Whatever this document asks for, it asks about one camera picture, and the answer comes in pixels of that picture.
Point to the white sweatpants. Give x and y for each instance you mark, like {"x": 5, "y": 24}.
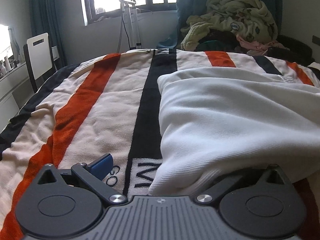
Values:
{"x": 217, "y": 120}

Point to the white dressing table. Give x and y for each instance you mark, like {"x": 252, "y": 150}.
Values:
{"x": 16, "y": 90}

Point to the black wall socket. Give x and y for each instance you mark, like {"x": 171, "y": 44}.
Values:
{"x": 316, "y": 40}

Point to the lit vanity mirror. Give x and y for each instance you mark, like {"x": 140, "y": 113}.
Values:
{"x": 5, "y": 43}

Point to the cream patterned fleece blanket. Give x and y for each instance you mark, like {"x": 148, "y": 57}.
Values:
{"x": 251, "y": 19}

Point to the striped bed blanket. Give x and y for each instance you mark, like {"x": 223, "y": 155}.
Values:
{"x": 110, "y": 104}

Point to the teal curtain left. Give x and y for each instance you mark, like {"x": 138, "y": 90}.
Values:
{"x": 43, "y": 17}

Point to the pink garment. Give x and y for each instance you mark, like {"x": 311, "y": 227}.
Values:
{"x": 256, "y": 48}

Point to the garment steamer stand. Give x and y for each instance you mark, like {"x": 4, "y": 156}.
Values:
{"x": 129, "y": 25}

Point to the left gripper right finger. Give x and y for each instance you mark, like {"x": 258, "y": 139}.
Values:
{"x": 223, "y": 185}

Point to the white black chair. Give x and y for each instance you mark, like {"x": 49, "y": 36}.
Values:
{"x": 38, "y": 58}

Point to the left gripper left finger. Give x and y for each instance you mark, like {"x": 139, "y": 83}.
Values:
{"x": 90, "y": 176}

